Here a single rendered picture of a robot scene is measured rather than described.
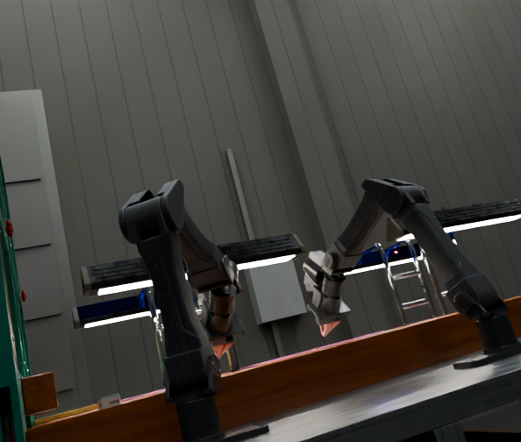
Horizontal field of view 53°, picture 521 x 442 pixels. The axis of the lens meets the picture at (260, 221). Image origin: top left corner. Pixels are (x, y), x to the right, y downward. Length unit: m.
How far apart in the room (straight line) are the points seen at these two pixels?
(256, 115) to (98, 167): 1.27
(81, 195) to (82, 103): 0.70
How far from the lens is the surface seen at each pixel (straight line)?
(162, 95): 4.11
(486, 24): 5.91
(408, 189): 1.21
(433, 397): 0.81
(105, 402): 1.06
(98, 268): 1.39
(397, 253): 2.44
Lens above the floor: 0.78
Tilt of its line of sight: 15 degrees up
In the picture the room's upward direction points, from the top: 15 degrees counter-clockwise
